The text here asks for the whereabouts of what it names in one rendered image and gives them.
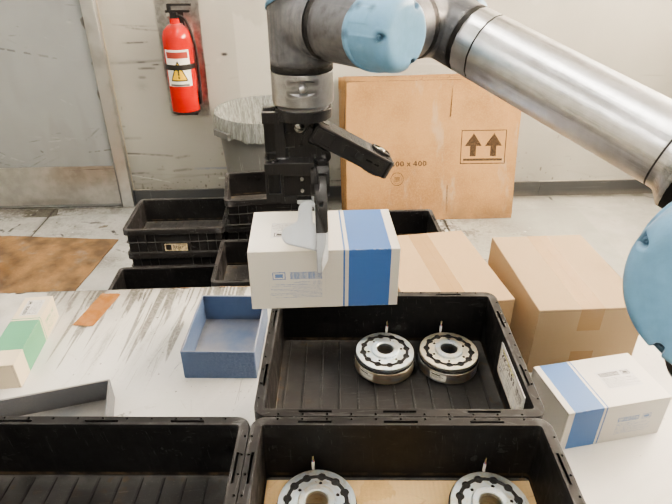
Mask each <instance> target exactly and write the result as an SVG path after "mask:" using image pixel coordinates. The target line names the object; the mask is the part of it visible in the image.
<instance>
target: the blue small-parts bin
mask: <svg viewBox="0 0 672 504"><path fill-rule="evenodd" d="M267 324H268V311H267V309H252V300H251V295H202V296H201V299H200V301H199V304H198V306H197V309H196V311H195V314H194V317H193V319H192V322H191V324H190V327H189V329H188V332H187V335H186V337H185V340H184V342H183V345H182V347H181V350H180V354H181V360H182V365H183V371H184V376H185V378H257V376H258V371H259V365H260V360H261V355H262V350H263V344H264V339H265V334H266V329H267Z"/></svg>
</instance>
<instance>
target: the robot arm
mask: <svg viewBox="0 0 672 504"><path fill-rule="evenodd" d="M265 10H266V11H267V26H268V42H269V57H270V74H271V89H272V102H273V103H274V104H275V105H263V111H262V112H261V116H262V124H263V127H264V141H265V162H264V170H265V183H266V196H267V203H268V202H282V204H300V206H299V208H298V219H297V221H296V222H295V223H293V224H291V225H289V226H287V227H285V228H284V229H283V230H282V240H283V241H284V243H286V244H288V245H292V246H296V247H300V248H304V249H309V250H313V251H316V255H317V273H322V271H323V269H324V267H325V265H326V263H327V261H328V259H329V257H328V206H327V196H330V179H329V160H330V159H331V153H330V152H332V153H334V154H336V155H338V156H340V157H342V158H344V159H346V160H347V161H349V162H351V163H353V164H355V165H357V166H359V167H361V168H362V169H363V170H364V171H366V172H368V173H370V174H372V175H374V176H377V177H378V176H379V177H381V178H383V179H385V178H386V177H387V175H388V174H389V172H390V171H391V169H392V167H393V166H394V162H393V160H392V158H391V155H390V153H389V152H388V151H387V150H386V149H384V148H382V147H381V146H378V145H376V144H371V143H369V142H367V141H365V140H363V139H361V138H360V137H358V136H356V135H354V134H352V133H350V132H348V131H346V130H344V129H343V128H341V127H339V126H337V125H335V124H333V123H331V122H329V121H327V120H328V119H330V118H331V117H332V104H331V103H332V102H333V63H336V64H341V65H346V66H351V67H356V68H360V69H362V70H364V71H367V72H371V73H400V72H403V71H405V70H406V69H408V67H409V65H410V64H411V63H414V62H415V61H416V60H417V59H422V58H432V59H434V60H436V61H437V62H439V63H441V64H442V65H444V66H446V67H448V68H449V69H451V70H453V71H455V72H456V73H458V74H459V75H461V76H463V77H465V78H466V79H468V80H470V81H471V82H473V83H475V84H476V85H478V86H480V87H481V88H483V89H485V90H486V91H488V92H490V93H491V94H493V95H495V96H497V97H498V98H500V99H502V100H503V101H505V102H507V103H508V104H510V105H512V106H513V107H515V108H517V109H518V110H520V111H522V112H523V113H525V114H527V115H528V116H530V117H532V118H534V119H535V120H537V121H539V122H540V123H542V124H544V125H545V126H547V127H549V128H550V129H552V130H554V131H555V132H557V133H559V134H560V135H562V136H564V137H566V138H567V139H569V140H571V141H572V142H574V143H576V144H577V145H579V146H581V147H582V148H584V149H586V150H587V151H589V152H591V153H592V154H594V155H596V156H597V157H599V158H601V159H603V160H604V161H606V162H608V163H609V164H611V165H613V166H614V167H616V168H618V169H619V170H621V171H623V172H624V173H626V174H628V175H629V176H631V177H633V178H635V179H636V180H638V181H640V182H641V183H643V184H645V185H646V186H648V187H650V188H651V189H652V192H653V197H654V202H655V204H656V205H657V206H659V207H660V208H662V209H661V210H660V211H659V212H658V213H657V214H656V215H655V216H654V217H653V218H652V219H651V220H650V222H649V223H648V224H647V225H646V227H645V228H644V230H643V231H642V233H641V234H640V236H639V237H638V239H637V240H636V241H635V243H634V245H633V246H632V248H631V250H630V252H629V255H628V257H627V260H626V263H625V267H624V273H623V296H624V301H625V305H626V309H627V312H628V314H629V317H630V319H631V321H632V323H633V325H634V327H635V328H636V330H637V332H638V333H639V335H640V336H641V337H642V339H643V340H644V341H645V342H646V343H647V344H648V345H649V346H651V345H654V346H655V347H656V348H657V349H658V350H659V351H660V352H661V353H662V354H661V357H662V358H663V359H664V360H665V364H666V368H667V371H668V373H669V375H670V376H671V377H672V99H671V98H669V97H667V96H665V95H663V94H661V93H659V92H657V91H655V90H653V89H651V88H649V87H647V86H645V85H643V84H641V83H639V82H637V81H635V80H633V79H631V78H629V77H627V76H625V75H623V74H621V73H619V72H617V71H615V70H613V69H611V68H609V67H607V66H605V65H603V64H601V63H599V62H597V61H595V60H593V59H591V58H589V57H587V56H585V55H583V54H581V53H579V52H577V51H575V50H573V49H571V48H569V47H567V46H565V45H563V44H561V43H559V42H557V41H555V40H553V39H551V38H549V37H547V36H545V35H543V34H541V33H539V32H537V31H535V30H533V29H531V28H529V27H527V26H525V25H523V24H521V23H519V22H517V21H515V20H513V19H511V18H509V17H507V16H505V15H503V14H501V13H499V12H497V11H495V10H493V9H491V8H489V7H487V4H486V2H485V1H484V0H266V2H265ZM296 124H299V126H297V125H296ZM267 160H268V161H267ZM271 160H274V161H271ZM312 207H314V211H315V224H313V217H312Z"/></svg>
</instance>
